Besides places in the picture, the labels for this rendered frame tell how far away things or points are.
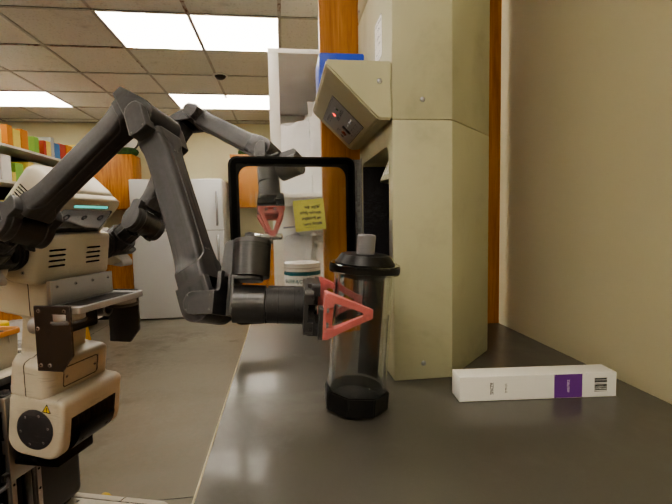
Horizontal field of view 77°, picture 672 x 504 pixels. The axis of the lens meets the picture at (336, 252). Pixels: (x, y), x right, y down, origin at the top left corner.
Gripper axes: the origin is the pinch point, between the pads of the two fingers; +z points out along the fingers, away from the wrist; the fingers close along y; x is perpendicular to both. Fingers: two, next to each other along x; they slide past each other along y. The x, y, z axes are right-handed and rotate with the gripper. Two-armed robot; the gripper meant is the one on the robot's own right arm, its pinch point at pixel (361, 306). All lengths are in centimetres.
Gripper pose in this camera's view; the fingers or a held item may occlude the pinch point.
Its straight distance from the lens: 66.3
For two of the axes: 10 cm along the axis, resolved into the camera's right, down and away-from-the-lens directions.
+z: 9.9, 0.4, 1.1
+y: -1.0, -1.1, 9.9
